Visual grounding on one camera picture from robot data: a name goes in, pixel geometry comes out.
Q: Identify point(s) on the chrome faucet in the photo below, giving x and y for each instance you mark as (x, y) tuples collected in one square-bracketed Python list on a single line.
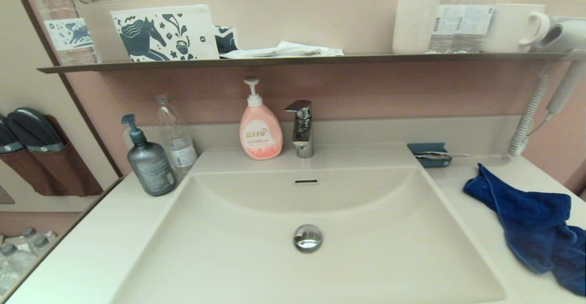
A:
[(303, 134)]

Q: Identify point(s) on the blue microfiber towel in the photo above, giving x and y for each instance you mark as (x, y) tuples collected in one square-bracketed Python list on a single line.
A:
[(526, 221)]

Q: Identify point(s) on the white ceramic sink basin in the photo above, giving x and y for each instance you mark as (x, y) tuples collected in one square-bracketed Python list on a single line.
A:
[(366, 258)]

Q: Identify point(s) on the pink soap pump bottle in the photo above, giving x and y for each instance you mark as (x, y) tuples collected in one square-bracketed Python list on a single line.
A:
[(261, 134)]

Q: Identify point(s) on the white toiletry packets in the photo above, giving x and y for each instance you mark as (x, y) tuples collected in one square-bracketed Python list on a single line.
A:
[(293, 50)]

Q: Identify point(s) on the chrome drain stopper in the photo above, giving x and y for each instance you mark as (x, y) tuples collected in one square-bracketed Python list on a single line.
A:
[(307, 238)]

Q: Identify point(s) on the clear empty plastic bottle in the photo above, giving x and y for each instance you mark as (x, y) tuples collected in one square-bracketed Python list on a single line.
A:
[(176, 143)]

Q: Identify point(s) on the small patterned pouch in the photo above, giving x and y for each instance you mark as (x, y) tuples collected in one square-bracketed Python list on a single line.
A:
[(226, 38)]

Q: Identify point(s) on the blue soap tray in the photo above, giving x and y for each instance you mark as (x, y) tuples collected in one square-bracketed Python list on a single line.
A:
[(428, 148)]

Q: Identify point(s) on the thin white packet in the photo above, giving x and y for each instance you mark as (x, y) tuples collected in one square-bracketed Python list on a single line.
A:
[(432, 155)]

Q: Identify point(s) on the grey pump dispenser bottle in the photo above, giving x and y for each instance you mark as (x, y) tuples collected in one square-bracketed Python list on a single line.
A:
[(150, 169)]

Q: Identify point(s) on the horse print pouch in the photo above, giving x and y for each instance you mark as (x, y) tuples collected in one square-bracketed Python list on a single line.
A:
[(155, 34)]

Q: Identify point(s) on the white label water bottle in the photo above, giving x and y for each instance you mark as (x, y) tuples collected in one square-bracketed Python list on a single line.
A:
[(478, 24), (446, 24)]

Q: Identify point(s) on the brown slipper holder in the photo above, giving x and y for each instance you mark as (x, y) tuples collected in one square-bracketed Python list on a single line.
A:
[(59, 171)]

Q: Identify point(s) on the white ceramic mug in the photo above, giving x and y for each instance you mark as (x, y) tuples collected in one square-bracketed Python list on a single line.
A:
[(508, 27)]

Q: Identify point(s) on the horse label water bottle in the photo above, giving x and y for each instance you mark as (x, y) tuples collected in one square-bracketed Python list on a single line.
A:
[(68, 34)]

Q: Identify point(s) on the grey slipper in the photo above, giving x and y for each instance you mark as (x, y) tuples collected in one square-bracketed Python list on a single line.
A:
[(8, 139), (34, 130)]

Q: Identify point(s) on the grey capped water bottle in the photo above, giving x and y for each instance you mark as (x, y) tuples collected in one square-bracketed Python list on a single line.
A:
[(29, 233), (41, 242), (13, 263)]

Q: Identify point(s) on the white hair dryer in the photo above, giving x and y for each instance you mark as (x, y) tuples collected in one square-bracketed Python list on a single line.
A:
[(567, 34)]

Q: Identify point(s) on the grey wall shelf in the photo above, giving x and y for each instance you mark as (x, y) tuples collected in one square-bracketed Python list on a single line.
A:
[(274, 60)]

